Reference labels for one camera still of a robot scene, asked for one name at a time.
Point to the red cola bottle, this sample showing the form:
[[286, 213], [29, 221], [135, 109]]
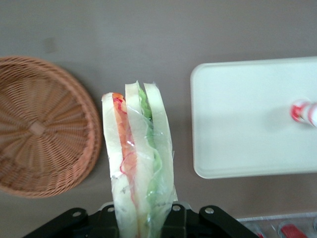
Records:
[[292, 230]]

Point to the plastic sandwich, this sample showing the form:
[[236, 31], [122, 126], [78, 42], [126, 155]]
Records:
[[138, 153]]

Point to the cream plastic tray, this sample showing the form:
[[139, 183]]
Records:
[[242, 119]]

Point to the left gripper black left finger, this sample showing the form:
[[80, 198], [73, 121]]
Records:
[[74, 223]]

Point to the brown table cover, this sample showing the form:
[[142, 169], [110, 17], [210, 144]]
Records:
[[158, 37]]

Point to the round shallow wicker basket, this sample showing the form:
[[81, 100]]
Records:
[[44, 129]]

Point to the clear acrylic bottle rack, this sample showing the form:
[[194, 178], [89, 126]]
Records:
[[270, 223]]

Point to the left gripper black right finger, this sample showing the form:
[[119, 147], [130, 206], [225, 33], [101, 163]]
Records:
[[213, 220]]

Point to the red white yogurt cup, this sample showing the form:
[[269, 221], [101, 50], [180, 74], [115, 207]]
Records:
[[303, 111]]

